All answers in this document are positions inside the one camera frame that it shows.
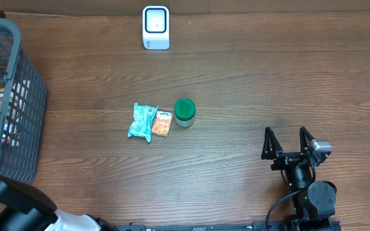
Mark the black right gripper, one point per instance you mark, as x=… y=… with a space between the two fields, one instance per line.
x=284 y=158

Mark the green lidded jar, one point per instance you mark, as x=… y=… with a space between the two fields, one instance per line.
x=184 y=112

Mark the orange tissue packet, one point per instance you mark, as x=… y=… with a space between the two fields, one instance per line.
x=162 y=123

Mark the light green wipes packet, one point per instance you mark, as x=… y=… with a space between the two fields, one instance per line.
x=142 y=124

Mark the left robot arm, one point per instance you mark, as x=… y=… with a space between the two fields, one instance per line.
x=24 y=207

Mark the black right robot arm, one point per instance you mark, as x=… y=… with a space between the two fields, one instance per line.
x=313 y=201

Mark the white barcode scanner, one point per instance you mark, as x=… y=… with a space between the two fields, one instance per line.
x=156 y=27

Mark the grey plastic shopping basket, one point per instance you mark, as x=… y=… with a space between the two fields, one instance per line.
x=20 y=142

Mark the brown cardboard backdrop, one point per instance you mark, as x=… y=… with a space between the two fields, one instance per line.
x=135 y=7

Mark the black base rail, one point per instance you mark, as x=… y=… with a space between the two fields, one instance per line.
x=255 y=226

